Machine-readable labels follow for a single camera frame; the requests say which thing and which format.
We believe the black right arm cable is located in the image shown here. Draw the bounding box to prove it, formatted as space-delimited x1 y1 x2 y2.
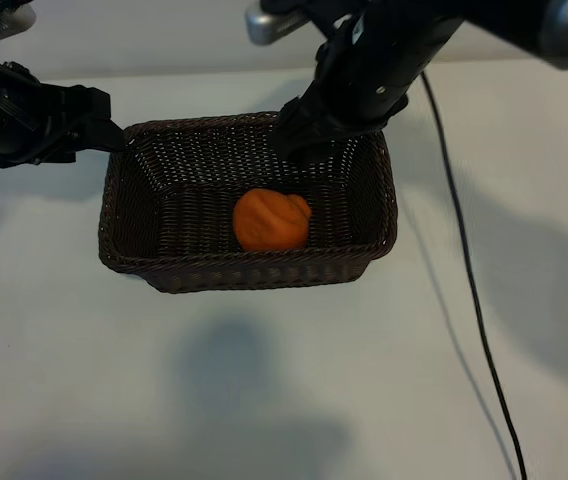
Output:
419 71 529 480

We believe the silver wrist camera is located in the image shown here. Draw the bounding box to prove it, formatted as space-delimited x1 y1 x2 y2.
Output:
0 0 36 35
244 6 316 47

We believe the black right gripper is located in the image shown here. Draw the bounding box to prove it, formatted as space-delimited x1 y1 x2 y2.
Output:
268 8 466 165

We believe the orange fruit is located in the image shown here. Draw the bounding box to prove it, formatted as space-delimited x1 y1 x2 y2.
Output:
232 188 313 253

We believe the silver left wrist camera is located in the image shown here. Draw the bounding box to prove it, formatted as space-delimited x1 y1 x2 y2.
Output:
0 0 36 35

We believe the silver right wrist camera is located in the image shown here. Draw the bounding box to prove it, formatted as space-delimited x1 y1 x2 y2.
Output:
244 6 316 47

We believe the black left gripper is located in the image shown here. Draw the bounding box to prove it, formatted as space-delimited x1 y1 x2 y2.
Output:
0 56 127 170

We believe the dark brown wicker basket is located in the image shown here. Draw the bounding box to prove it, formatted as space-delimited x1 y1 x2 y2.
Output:
97 110 399 295

